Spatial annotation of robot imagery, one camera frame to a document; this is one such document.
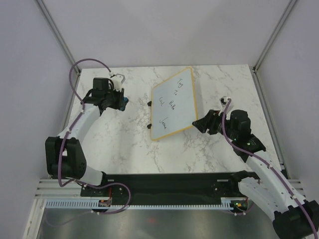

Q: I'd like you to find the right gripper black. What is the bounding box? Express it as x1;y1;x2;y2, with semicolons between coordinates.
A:
192;109;237;140

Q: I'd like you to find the blue whiteboard eraser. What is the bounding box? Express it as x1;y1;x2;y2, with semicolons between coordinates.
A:
120;97;129;111

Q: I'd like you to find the yellow framed whiteboard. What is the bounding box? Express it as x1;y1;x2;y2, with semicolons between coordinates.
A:
150;67;198;141

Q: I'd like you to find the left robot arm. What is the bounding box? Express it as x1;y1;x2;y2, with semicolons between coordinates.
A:
45;74;128;196

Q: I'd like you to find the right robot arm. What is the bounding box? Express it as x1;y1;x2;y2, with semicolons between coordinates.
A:
192;110;319;239

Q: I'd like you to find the aluminium front extrusion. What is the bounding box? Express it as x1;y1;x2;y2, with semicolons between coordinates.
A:
35;179;81;199

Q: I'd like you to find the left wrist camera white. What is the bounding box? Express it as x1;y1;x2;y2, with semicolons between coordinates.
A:
110;74;126;92

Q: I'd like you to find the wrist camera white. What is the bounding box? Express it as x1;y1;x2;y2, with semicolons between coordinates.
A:
110;74;126;92
219;96;234;113

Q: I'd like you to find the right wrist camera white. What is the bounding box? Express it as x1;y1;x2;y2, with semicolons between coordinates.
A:
219;96;234;113

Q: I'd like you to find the metal wire whiteboard stand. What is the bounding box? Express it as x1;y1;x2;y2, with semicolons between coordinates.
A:
147;101;152;129

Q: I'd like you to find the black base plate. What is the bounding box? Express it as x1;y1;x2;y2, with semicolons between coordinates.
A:
80;171;258;204

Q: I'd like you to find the white slotted cable duct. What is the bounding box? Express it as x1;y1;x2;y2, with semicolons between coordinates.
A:
45;198;247;210

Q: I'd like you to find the aluminium frame rail left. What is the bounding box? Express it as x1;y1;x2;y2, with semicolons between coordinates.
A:
34;0;82;75

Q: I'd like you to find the aluminium frame rail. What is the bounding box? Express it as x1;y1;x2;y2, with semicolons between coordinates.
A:
251;0;319;239
34;0;82;75

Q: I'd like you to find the aluminium frame rail right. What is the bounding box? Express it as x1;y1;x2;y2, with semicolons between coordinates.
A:
251;0;319;239

